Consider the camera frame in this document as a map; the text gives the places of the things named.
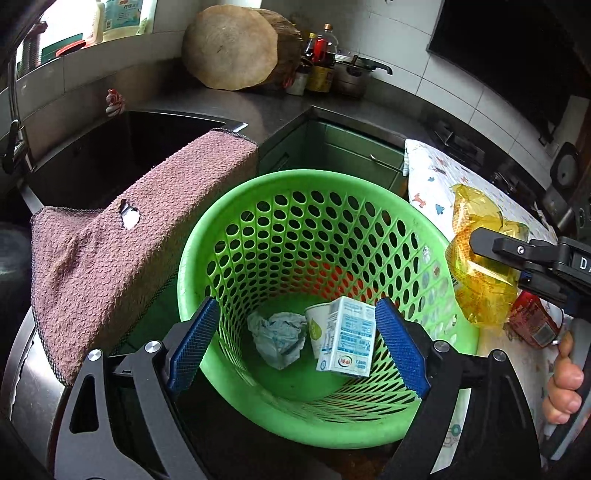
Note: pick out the person's right hand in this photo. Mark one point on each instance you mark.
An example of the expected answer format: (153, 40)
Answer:
(564, 383)

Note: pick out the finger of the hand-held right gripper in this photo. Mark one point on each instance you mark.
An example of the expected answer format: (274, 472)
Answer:
(540, 286)
(498, 247)

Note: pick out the stainless steel basin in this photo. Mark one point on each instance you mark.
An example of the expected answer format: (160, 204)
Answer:
(27, 383)

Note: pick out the small white milk carton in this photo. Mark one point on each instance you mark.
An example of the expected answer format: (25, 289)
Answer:
(348, 337)

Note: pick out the white printed cloth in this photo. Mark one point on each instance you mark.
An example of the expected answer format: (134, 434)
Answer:
(434, 184)

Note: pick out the white paper cup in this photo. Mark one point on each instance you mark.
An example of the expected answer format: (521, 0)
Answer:
(316, 330)

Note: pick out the pink terry towel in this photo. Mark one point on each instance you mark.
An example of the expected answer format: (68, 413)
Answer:
(115, 258)

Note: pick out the black range hood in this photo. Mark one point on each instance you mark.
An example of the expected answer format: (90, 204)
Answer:
(508, 41)

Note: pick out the crumpled white tissue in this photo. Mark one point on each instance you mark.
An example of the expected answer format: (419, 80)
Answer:
(277, 339)

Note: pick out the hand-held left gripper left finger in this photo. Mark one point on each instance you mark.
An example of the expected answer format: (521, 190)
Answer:
(194, 341)

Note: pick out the red lidded container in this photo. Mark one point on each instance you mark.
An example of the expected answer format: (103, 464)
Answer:
(71, 47)

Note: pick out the stainless steel sink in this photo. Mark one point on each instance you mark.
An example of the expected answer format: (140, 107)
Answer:
(115, 152)

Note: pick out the yellow transparent plastic wrapper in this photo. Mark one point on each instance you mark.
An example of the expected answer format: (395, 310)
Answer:
(480, 286)

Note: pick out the dark sauce bottle red label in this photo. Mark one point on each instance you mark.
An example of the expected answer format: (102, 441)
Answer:
(311, 48)

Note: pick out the tall sauce bottle brown cap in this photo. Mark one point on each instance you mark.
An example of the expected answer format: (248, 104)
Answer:
(328, 46)

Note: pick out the red and white scrubber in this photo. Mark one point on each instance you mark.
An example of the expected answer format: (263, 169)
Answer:
(114, 102)

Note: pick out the red snack packet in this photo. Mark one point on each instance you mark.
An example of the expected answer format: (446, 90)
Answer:
(531, 318)

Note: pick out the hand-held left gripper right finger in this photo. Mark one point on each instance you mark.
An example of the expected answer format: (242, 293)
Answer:
(401, 346)

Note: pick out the black gas stove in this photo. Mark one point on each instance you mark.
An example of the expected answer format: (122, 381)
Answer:
(466, 147)

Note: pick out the round wooden chopping block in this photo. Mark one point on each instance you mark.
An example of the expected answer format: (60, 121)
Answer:
(231, 46)

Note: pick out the small white jar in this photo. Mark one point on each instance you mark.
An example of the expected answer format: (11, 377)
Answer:
(295, 83)

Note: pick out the white plastic bottle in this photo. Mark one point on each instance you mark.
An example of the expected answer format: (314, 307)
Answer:
(94, 23)

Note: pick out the green perforated plastic basket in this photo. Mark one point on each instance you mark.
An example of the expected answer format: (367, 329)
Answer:
(277, 397)

